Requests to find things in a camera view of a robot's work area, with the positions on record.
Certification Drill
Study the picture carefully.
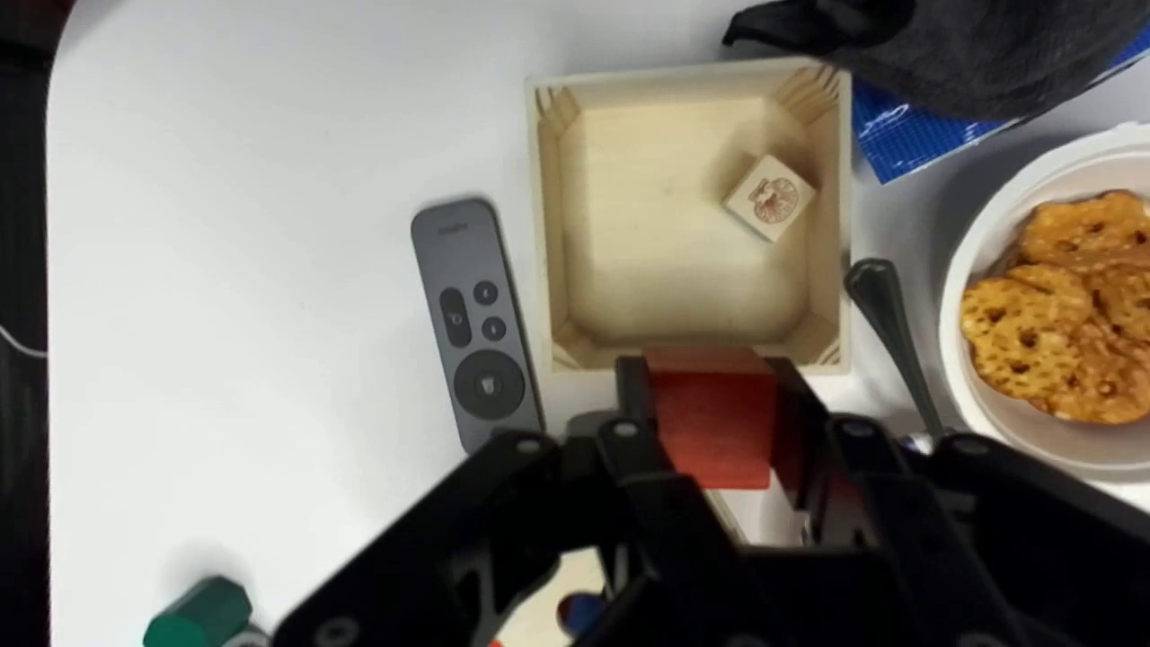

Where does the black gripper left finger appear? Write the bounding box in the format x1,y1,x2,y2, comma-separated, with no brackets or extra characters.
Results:
569,356,733,564

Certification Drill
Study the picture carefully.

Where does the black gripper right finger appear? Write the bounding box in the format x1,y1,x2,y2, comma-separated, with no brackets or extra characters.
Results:
767,361,948,564

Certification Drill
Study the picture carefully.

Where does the orange cube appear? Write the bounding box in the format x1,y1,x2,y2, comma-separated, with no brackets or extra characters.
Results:
645,348,781,489

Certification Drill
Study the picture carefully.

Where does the white printed cube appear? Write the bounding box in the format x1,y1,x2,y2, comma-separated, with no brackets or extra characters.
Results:
727,156,817,240

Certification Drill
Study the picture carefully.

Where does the black spoon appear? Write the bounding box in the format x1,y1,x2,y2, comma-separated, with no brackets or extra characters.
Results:
845,261,945,435

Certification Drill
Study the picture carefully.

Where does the white bowl of snacks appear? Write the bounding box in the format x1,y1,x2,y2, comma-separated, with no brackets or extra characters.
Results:
938,122,1150,483

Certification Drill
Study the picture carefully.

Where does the grey remote control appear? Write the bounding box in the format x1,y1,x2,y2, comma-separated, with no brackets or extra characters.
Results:
410,198,542,452

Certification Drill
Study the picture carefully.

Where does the open wooden tray box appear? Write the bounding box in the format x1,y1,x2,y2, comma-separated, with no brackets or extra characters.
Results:
528,57,852,374

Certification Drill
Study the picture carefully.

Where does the blue packet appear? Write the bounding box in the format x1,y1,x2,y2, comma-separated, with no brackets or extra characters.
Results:
852,15,1150,183

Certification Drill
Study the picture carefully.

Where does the black cloth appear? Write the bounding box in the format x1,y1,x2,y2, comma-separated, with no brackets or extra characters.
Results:
722,0,1150,118

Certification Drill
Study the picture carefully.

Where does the green and white cup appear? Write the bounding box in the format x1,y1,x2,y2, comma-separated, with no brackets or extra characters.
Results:
139,577,269,647

